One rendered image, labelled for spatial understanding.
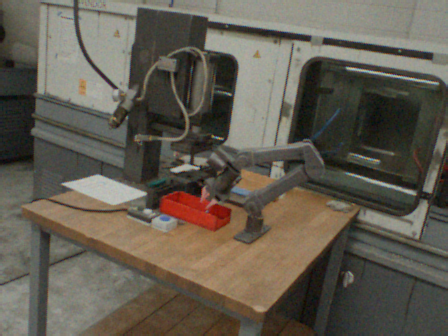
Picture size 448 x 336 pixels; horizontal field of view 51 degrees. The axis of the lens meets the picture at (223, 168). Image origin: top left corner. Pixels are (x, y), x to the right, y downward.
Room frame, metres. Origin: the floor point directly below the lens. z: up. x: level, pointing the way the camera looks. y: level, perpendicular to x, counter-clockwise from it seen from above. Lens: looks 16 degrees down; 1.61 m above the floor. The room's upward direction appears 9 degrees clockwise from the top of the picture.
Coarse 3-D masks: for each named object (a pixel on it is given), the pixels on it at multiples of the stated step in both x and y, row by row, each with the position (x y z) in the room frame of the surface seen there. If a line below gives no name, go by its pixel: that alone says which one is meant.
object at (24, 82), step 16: (16, 64) 4.77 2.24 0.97; (0, 80) 4.36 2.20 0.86; (16, 80) 4.50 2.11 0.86; (32, 80) 4.66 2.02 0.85; (0, 96) 4.60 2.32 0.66; (16, 96) 4.71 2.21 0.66; (32, 96) 4.84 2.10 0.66; (0, 112) 4.35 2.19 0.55; (16, 112) 4.49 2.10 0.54; (32, 112) 4.65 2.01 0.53; (0, 128) 4.34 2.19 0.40; (16, 128) 4.50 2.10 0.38; (32, 128) 4.66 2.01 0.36; (0, 144) 4.35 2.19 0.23; (16, 144) 4.50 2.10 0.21; (32, 144) 4.66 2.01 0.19; (0, 160) 4.41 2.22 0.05
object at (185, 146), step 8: (160, 128) 1.97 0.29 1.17; (168, 128) 1.95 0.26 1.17; (176, 128) 1.94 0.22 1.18; (184, 128) 2.00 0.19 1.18; (192, 128) 1.93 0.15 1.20; (200, 128) 1.94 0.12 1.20; (192, 136) 1.90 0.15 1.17; (200, 136) 1.88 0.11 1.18; (208, 136) 1.92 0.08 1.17; (176, 144) 1.85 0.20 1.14; (184, 144) 1.85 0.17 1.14; (192, 144) 1.87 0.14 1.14; (200, 144) 1.90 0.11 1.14; (208, 144) 1.95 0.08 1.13; (176, 152) 1.88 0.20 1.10; (184, 152) 1.84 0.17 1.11; (192, 152) 1.84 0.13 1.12; (200, 152) 1.89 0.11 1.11
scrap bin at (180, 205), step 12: (180, 192) 1.79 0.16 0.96; (168, 204) 1.67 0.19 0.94; (180, 204) 1.65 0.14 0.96; (192, 204) 1.76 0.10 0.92; (204, 204) 1.73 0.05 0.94; (216, 204) 1.71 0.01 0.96; (180, 216) 1.64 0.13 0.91; (192, 216) 1.62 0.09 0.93; (204, 216) 1.60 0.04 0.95; (216, 216) 1.70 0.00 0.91; (228, 216) 1.68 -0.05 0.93; (204, 228) 1.60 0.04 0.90; (216, 228) 1.59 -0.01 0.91
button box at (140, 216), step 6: (42, 198) 1.65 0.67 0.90; (48, 198) 1.64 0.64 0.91; (66, 204) 1.61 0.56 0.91; (84, 210) 1.59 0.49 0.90; (90, 210) 1.59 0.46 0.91; (96, 210) 1.60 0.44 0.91; (102, 210) 1.60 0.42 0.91; (108, 210) 1.61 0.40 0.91; (114, 210) 1.62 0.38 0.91; (120, 210) 1.63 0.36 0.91; (126, 210) 1.63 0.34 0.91; (132, 210) 1.59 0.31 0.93; (132, 216) 1.58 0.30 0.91; (138, 216) 1.57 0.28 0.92; (144, 216) 1.56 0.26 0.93; (150, 216) 1.56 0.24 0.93; (156, 216) 1.58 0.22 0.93; (144, 222) 1.56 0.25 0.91; (150, 222) 1.55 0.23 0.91
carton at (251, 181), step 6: (246, 174) 2.19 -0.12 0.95; (252, 174) 2.18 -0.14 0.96; (258, 174) 2.16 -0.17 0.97; (246, 180) 2.06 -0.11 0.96; (252, 180) 2.05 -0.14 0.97; (258, 180) 2.16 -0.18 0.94; (264, 180) 2.15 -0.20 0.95; (270, 180) 2.13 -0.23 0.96; (234, 186) 2.09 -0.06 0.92; (240, 186) 2.07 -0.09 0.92; (246, 186) 2.06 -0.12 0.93; (252, 186) 2.05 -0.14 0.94; (258, 186) 2.03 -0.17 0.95; (264, 186) 2.02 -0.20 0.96; (276, 198) 2.01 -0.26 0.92
